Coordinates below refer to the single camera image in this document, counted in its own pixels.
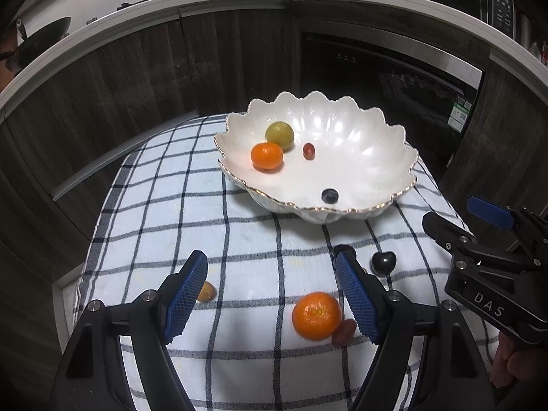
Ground white scalloped ceramic bowl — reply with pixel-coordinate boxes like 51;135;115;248
213;91;418;224

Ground green round fruit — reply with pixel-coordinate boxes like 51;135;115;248
264;121;295;151

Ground black wok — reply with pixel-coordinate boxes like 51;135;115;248
0;17;71;71

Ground black microwave oven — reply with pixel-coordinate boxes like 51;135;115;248
387;0;516;39

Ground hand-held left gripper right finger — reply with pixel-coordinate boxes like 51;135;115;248
333;249;493;411

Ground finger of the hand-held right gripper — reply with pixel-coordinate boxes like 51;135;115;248
422;211;477;267
466;196;548;262

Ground dark wood kitchen cabinets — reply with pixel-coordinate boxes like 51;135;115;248
0;2;548;352

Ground person's right hand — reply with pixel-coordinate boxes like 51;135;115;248
491;333;548;390

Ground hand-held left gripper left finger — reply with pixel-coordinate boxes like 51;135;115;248
50;249;209;411

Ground wooden cutting board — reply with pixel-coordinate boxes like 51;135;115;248
0;34;18;90

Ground white checkered cloth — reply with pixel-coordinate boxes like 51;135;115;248
73;113;501;411

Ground small orange mandarin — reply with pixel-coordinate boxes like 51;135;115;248
250;143;284;172
291;291;343;342

